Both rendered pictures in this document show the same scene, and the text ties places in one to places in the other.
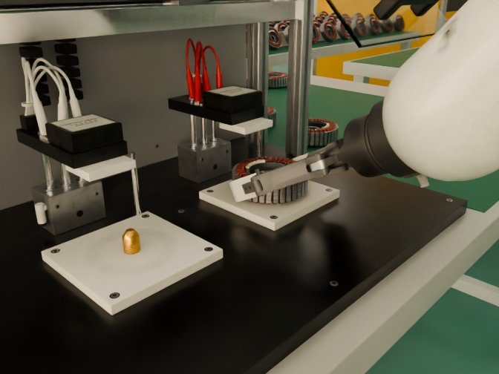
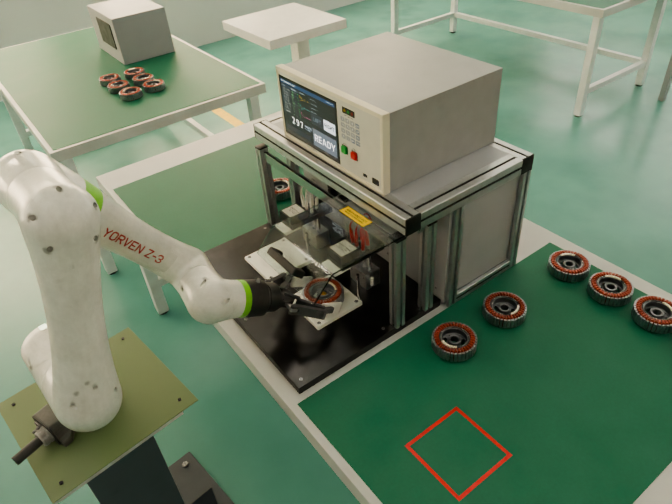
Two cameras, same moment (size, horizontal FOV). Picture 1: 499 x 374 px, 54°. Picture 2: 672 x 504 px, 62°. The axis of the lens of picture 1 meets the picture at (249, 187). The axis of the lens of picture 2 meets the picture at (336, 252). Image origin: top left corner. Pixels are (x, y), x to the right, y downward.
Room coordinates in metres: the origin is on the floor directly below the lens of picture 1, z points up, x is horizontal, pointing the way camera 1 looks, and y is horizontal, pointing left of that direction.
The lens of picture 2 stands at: (0.96, -1.13, 1.84)
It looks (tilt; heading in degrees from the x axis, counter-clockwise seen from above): 38 degrees down; 103
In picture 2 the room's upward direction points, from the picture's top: 5 degrees counter-clockwise
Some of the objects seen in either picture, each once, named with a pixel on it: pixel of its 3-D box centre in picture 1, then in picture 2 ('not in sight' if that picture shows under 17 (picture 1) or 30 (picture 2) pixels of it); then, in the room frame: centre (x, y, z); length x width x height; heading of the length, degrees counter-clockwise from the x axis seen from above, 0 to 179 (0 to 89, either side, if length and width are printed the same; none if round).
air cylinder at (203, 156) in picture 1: (205, 158); (364, 272); (0.77, 0.07, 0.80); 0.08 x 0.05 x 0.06; 136
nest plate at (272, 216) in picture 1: (269, 194); (324, 301); (0.67, -0.03, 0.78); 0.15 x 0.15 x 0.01; 46
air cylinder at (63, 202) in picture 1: (69, 202); not in sight; (0.60, 0.24, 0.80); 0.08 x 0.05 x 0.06; 136
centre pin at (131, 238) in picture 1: (131, 240); not in sight; (0.50, 0.14, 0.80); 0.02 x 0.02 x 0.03
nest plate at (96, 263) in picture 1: (132, 254); (278, 259); (0.50, 0.14, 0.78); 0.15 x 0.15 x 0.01; 46
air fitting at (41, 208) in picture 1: (41, 214); not in sight; (0.56, 0.26, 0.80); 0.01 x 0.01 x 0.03; 46
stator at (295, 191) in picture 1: (269, 179); (323, 294); (0.67, -0.03, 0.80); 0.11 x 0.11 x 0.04
